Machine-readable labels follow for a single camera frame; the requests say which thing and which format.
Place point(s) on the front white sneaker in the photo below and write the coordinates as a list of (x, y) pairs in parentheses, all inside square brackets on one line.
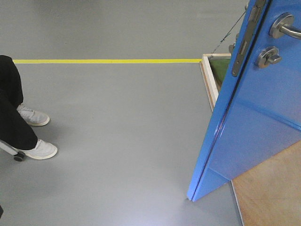
[(43, 150)]

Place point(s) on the silver door lever handle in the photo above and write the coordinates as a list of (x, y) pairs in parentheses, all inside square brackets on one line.
[(283, 25)]

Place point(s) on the silver thumb turn lock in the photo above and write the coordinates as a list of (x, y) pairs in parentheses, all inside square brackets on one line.
[(269, 56)]

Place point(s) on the blue door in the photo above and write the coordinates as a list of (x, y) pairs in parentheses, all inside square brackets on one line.
[(203, 181)]

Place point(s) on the black robot part at edge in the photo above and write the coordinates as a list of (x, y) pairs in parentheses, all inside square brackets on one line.
[(1, 211)]

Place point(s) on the white wooden edge rail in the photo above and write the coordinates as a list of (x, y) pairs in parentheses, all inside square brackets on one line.
[(208, 76)]

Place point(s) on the rear white sneaker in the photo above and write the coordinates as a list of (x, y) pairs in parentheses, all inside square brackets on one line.
[(33, 117)]

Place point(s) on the person black trouser legs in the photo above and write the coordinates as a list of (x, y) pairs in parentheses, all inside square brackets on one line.
[(13, 128)]

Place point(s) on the white sneaker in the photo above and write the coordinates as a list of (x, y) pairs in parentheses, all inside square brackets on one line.
[(33, 117), (43, 150)]

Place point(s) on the wooden plywood platform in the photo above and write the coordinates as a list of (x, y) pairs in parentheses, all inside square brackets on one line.
[(270, 188)]

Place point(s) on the grey office chair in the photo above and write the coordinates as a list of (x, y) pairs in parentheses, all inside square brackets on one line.
[(18, 155)]

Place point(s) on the left green sandbag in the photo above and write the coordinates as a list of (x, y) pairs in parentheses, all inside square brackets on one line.
[(219, 68)]

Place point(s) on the silver door latch plate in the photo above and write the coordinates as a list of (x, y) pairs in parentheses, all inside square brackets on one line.
[(248, 30)]

